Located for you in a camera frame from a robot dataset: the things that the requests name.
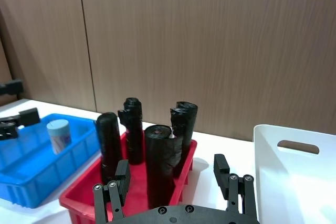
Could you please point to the red plastic bin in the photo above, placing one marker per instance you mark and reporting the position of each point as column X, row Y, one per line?
column 78, row 200

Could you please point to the pale blue bag roll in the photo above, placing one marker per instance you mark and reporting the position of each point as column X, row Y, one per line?
column 60, row 137

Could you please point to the smooth black bag roll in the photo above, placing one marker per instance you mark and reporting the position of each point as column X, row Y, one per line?
column 109, row 142

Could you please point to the slim black roll, torn top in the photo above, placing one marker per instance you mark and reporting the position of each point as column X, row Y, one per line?
column 135, row 142

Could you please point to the black roll with glossy top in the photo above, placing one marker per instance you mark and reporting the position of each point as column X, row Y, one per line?
column 188, row 132

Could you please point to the thick black bag roll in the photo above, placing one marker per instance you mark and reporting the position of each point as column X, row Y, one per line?
column 160, row 169

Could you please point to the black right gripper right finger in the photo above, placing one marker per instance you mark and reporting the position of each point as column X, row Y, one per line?
column 221, row 174

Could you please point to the blue plastic bin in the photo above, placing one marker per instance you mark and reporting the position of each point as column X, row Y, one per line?
column 29, row 176

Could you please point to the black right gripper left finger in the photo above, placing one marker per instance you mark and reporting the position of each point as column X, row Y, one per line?
column 123, row 179

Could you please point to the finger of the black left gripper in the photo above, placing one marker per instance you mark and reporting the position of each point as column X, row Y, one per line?
column 11, row 86
column 27, row 117

